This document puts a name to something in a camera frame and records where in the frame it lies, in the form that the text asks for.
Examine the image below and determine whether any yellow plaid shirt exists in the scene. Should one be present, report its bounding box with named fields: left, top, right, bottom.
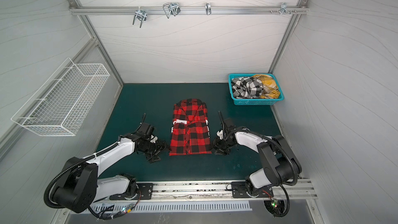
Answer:
left=253, top=74, right=281, bottom=99

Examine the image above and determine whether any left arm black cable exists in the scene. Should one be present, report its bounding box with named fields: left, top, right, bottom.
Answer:
left=43, top=112, right=147, bottom=221

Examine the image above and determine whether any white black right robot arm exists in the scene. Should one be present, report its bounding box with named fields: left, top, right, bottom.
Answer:
left=213, top=117, right=302, bottom=189

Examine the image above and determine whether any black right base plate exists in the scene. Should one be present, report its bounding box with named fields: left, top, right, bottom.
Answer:
left=226, top=180, right=274, bottom=199

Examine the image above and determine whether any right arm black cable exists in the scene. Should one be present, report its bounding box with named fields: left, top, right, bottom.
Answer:
left=217, top=110, right=299, bottom=218

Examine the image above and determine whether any red black plaid shirt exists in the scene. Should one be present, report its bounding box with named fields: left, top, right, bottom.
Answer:
left=169, top=99, right=212, bottom=156

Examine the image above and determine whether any white vent grille strip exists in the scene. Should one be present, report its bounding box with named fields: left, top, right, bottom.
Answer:
left=69, top=201, right=253, bottom=215

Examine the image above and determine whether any metal clip hook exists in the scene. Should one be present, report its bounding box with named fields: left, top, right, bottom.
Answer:
left=205, top=3, right=211, bottom=16

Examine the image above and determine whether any aluminium horizontal rail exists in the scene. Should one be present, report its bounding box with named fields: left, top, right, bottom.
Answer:
left=69, top=5, right=309, bottom=16

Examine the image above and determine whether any metal bracket hook right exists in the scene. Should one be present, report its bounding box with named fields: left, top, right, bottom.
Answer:
left=269, top=3, right=296, bottom=15

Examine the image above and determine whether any right aluminium corner post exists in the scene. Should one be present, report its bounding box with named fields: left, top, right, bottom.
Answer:
left=268, top=0, right=309, bottom=74

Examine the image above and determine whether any aluminium corner frame post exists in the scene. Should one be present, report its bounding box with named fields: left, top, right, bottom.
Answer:
left=68, top=0, right=124, bottom=87

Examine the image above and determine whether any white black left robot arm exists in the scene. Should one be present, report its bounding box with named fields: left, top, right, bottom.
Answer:
left=43, top=122, right=169, bottom=215

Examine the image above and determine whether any metal u-bolt hook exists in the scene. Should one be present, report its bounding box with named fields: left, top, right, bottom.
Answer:
left=132, top=8, right=147, bottom=28
left=162, top=2, right=181, bottom=19

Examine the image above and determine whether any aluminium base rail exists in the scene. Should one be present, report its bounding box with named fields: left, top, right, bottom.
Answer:
left=62, top=178, right=318, bottom=204

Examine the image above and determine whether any black white checkered shirt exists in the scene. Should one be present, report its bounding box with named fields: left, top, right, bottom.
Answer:
left=231, top=77, right=264, bottom=99

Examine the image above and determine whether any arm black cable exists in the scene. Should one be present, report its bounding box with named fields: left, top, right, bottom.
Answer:
left=43, top=112, right=147, bottom=221
left=217, top=110, right=299, bottom=218

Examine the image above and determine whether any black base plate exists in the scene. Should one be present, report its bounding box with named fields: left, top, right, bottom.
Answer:
left=226, top=180, right=274, bottom=199
left=109, top=182, right=153, bottom=201

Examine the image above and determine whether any white wire basket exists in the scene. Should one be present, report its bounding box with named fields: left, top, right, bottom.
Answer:
left=11, top=58, right=110, bottom=136

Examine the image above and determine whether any metal u-bolt hook left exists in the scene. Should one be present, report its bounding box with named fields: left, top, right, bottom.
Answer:
left=132, top=8, right=147, bottom=28

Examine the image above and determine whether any metal u-bolt hook middle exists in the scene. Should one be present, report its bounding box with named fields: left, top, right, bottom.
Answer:
left=162, top=2, right=181, bottom=19

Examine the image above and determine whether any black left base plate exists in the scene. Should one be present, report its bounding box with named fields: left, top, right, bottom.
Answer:
left=109, top=182, right=153, bottom=201

